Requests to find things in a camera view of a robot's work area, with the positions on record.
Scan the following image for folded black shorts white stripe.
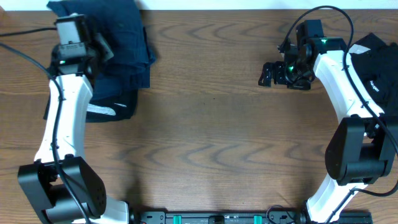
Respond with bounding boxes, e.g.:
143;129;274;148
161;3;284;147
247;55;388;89
43;88;139;123

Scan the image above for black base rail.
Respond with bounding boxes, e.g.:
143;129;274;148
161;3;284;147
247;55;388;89
129;210;373;224

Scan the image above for folded navy shorts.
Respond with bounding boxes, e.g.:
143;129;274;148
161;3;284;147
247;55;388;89
88;26;156;96

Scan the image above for black garment with logo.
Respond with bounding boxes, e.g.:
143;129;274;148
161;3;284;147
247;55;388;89
351;33;397;116

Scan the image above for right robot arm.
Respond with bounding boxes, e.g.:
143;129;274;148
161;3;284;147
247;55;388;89
258;20;397;223

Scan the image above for blue denim shorts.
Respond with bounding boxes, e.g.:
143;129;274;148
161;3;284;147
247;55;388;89
47;0;155;88

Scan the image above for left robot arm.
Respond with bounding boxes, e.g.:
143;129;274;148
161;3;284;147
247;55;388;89
17;13;129;223

